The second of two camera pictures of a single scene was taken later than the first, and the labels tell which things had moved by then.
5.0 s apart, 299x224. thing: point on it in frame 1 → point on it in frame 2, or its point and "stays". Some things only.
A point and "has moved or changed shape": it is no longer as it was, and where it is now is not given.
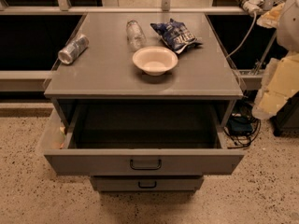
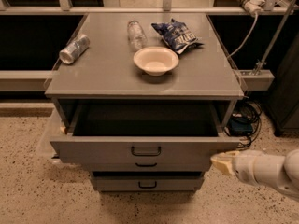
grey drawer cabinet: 146,96 stays
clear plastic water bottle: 135,35 stays
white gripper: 289,25 → 248,166
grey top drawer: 153,137 has moved or changed shape
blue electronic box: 240,125 stays
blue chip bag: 177,35 stays
